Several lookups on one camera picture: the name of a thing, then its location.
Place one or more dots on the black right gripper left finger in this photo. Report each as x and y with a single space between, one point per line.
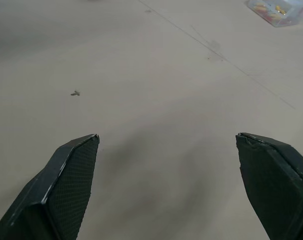
54 190

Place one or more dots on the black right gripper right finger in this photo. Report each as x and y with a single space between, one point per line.
276 185

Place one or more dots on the clear plastic box with items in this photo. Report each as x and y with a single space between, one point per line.
279 11

